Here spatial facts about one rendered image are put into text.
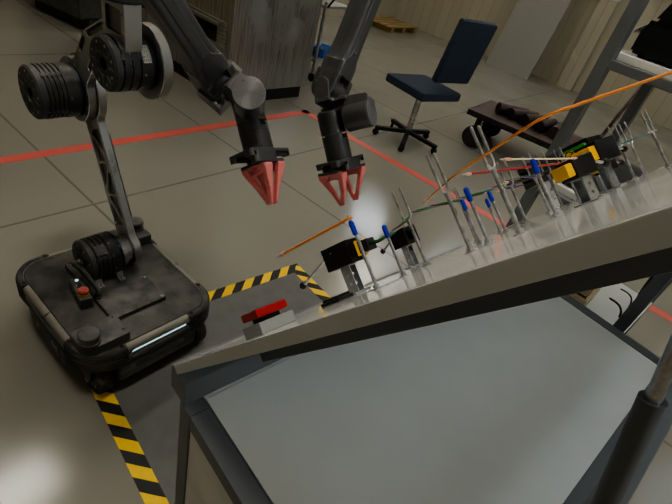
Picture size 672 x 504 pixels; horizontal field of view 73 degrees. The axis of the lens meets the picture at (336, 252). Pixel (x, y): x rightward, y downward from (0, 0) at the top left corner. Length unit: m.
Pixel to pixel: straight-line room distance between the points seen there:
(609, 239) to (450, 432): 0.80
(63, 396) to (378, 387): 1.27
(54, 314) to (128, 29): 1.03
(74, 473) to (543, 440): 1.39
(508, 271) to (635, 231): 0.07
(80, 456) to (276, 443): 1.03
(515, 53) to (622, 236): 9.83
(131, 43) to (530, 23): 9.23
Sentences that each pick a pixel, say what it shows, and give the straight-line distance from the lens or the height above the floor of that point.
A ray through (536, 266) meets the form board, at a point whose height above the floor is 1.44.
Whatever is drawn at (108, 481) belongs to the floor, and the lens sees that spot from 1.76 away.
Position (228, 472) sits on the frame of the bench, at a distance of 0.86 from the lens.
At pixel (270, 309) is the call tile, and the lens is 0.63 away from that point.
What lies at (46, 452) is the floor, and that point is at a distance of 1.85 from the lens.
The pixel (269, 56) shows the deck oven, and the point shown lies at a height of 0.43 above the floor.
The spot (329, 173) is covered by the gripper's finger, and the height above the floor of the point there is 1.13.
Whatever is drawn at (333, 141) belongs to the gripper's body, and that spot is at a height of 1.19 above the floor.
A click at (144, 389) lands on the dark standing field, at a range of 1.93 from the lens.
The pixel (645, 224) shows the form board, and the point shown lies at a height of 1.49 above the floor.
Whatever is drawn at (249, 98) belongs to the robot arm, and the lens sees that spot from 0.81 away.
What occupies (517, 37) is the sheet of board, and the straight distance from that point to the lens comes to 10.15.
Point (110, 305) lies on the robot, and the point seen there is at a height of 0.26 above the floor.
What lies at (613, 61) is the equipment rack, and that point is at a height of 1.44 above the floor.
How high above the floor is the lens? 1.57
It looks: 35 degrees down
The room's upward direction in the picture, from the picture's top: 17 degrees clockwise
